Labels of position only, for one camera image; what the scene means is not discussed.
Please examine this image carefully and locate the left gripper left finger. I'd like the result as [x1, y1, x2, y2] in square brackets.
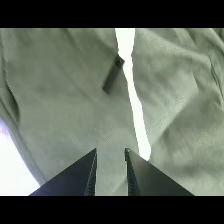
[29, 148, 98, 197]

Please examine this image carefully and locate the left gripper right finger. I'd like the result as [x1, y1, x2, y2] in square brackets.
[124, 147, 195, 197]

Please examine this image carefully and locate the grey-green garment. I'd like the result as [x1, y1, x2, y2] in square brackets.
[0, 27, 224, 197]

